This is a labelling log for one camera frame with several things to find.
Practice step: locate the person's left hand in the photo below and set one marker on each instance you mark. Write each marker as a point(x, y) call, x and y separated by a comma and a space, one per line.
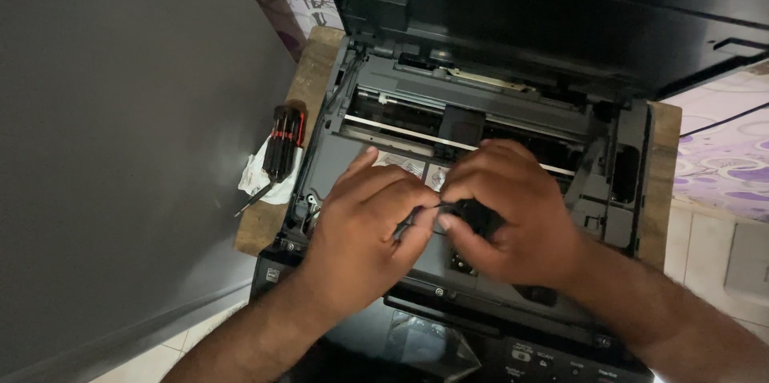
point(354, 239)

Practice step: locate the person's right hand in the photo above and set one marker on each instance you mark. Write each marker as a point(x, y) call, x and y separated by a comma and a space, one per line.
point(522, 221)

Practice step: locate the small black plastic part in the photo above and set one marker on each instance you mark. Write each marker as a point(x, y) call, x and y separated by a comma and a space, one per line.
point(480, 218)

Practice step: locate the crumpled white cloth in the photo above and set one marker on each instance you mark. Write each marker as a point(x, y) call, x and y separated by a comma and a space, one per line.
point(255, 175)

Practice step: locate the black red screwdriver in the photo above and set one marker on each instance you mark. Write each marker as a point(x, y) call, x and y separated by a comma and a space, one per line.
point(283, 142)

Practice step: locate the clear plastic film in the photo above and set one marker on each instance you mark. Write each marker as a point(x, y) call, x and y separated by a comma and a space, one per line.
point(429, 341)

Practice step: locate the black open printer body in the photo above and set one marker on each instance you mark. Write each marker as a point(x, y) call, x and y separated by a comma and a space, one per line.
point(396, 100)

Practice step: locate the black printer scanner lid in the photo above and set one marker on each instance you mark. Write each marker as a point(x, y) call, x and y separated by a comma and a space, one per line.
point(540, 16)

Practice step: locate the purple floral bedsheet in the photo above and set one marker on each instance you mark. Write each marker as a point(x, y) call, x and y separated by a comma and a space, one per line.
point(727, 154)

